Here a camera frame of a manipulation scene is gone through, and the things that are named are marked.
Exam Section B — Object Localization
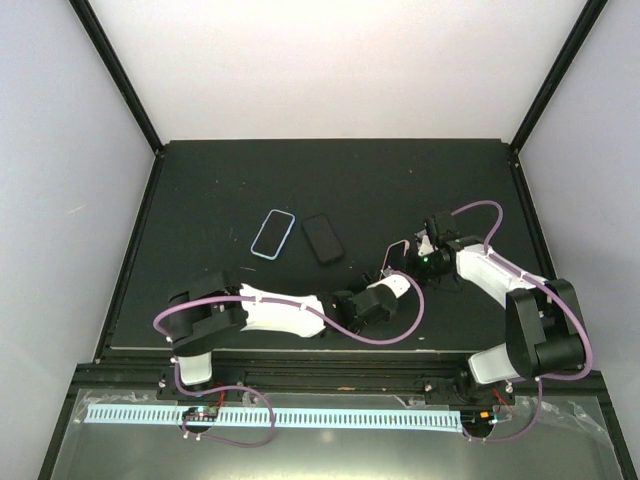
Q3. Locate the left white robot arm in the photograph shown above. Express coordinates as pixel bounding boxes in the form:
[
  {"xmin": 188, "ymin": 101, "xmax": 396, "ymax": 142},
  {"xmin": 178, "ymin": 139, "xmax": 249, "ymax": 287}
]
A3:
[{"xmin": 153, "ymin": 271, "xmax": 415, "ymax": 399}]

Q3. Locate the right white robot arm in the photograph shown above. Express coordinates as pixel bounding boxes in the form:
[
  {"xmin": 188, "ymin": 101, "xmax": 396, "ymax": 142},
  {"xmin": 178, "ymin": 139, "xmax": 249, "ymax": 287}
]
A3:
[{"xmin": 407, "ymin": 211, "xmax": 594, "ymax": 403}]

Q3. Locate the black phone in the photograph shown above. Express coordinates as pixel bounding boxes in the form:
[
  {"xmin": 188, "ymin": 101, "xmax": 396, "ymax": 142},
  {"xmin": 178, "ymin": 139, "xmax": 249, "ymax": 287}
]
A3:
[{"xmin": 302, "ymin": 214, "xmax": 345, "ymax": 265}]

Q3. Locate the phone in blue case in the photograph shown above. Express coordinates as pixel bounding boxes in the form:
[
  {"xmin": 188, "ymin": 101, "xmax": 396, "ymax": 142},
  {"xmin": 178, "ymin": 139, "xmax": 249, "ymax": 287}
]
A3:
[{"xmin": 250, "ymin": 209, "xmax": 295, "ymax": 260}]

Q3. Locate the black foam table mat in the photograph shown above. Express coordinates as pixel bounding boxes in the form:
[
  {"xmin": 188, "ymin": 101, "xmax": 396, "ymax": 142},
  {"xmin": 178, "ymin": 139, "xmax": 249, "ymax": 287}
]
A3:
[{"xmin": 104, "ymin": 139, "xmax": 554, "ymax": 356}]

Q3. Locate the right circuit board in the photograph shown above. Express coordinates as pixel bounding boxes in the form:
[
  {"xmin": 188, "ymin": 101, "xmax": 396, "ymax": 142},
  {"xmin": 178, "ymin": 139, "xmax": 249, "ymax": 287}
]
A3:
[{"xmin": 460, "ymin": 410, "xmax": 500, "ymax": 426}]

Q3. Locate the circuit board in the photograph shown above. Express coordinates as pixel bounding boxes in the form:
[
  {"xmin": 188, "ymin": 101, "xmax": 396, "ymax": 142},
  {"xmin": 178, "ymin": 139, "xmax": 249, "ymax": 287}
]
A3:
[
  {"xmin": 460, "ymin": 410, "xmax": 500, "ymax": 426},
  {"xmin": 182, "ymin": 406, "xmax": 218, "ymax": 422}
]

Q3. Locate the left circuit board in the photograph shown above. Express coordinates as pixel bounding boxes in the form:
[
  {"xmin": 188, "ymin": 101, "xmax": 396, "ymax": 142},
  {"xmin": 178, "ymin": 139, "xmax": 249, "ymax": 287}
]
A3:
[{"xmin": 182, "ymin": 406, "xmax": 218, "ymax": 422}]

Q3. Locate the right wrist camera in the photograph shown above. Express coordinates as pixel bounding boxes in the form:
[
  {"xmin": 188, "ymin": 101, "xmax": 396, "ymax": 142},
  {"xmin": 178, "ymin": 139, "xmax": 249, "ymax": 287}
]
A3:
[{"xmin": 417, "ymin": 231, "xmax": 434, "ymax": 257}]

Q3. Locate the white slotted cable duct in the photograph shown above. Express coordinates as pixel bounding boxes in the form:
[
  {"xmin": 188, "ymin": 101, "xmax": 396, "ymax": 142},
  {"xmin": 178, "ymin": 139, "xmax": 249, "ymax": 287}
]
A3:
[{"xmin": 84, "ymin": 404, "xmax": 463, "ymax": 433}]

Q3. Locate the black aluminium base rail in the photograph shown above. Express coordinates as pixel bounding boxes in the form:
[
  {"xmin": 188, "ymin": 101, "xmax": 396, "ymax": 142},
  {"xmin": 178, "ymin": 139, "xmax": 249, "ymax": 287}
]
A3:
[{"xmin": 74, "ymin": 349, "xmax": 609, "ymax": 401}]

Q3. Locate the right black frame post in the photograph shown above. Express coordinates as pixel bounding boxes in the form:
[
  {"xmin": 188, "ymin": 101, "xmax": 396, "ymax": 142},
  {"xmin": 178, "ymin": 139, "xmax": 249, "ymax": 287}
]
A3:
[{"xmin": 510, "ymin": 0, "xmax": 608, "ymax": 153}]

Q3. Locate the black frame post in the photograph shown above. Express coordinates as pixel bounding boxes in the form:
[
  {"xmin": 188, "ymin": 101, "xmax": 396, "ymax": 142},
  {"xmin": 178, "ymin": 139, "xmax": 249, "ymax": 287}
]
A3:
[
  {"xmin": 69, "ymin": 0, "xmax": 164, "ymax": 154},
  {"xmin": 510, "ymin": 0, "xmax": 608, "ymax": 153}
]

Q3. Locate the left black frame post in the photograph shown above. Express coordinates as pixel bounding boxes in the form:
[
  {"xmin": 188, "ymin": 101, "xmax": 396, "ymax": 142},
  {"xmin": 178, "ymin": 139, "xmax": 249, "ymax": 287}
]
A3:
[{"xmin": 69, "ymin": 0, "xmax": 164, "ymax": 154}]

